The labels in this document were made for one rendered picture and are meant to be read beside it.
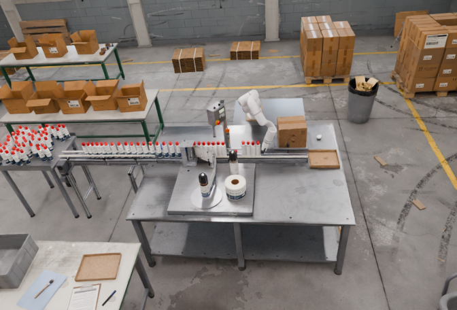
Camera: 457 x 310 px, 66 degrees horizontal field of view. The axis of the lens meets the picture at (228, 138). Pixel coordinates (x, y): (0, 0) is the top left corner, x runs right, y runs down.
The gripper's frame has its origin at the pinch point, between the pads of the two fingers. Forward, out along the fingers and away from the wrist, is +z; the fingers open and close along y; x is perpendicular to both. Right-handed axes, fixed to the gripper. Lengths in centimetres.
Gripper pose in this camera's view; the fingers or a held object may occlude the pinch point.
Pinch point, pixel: (262, 151)
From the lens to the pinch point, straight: 377.5
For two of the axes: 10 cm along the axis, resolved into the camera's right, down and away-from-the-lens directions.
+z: -2.5, 7.5, 6.2
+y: -1.0, 6.1, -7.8
